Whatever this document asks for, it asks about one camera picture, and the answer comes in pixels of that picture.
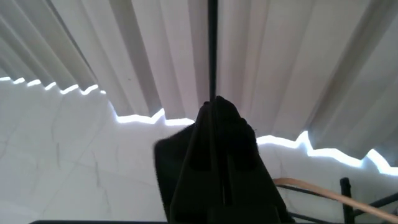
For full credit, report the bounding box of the pink clothes hanger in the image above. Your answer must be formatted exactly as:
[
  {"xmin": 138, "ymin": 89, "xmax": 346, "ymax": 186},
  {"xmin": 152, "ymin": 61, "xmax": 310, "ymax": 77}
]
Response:
[{"xmin": 272, "ymin": 177, "xmax": 398, "ymax": 224}]

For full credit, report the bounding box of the black short-sleeved shirt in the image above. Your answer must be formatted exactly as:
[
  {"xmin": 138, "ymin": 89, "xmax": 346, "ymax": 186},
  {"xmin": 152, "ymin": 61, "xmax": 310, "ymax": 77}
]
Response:
[{"xmin": 153, "ymin": 95, "xmax": 261, "ymax": 222}]

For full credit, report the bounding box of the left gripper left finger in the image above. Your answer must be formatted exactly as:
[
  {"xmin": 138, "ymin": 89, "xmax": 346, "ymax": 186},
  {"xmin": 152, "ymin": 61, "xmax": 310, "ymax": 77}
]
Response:
[{"xmin": 169, "ymin": 124, "xmax": 224, "ymax": 222}]

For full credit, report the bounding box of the white curtain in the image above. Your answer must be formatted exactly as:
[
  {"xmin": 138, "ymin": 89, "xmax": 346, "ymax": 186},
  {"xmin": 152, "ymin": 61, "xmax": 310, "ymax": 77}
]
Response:
[{"xmin": 0, "ymin": 0, "xmax": 398, "ymax": 177}]

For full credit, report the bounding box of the black clothes rack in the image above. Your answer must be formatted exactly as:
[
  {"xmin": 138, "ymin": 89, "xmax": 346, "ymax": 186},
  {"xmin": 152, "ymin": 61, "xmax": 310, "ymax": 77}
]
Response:
[{"xmin": 207, "ymin": 0, "xmax": 398, "ymax": 224}]

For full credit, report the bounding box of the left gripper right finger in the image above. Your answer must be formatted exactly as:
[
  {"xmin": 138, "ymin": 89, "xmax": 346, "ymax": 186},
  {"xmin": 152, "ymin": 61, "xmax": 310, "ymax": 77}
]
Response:
[{"xmin": 217, "ymin": 124, "xmax": 292, "ymax": 222}]

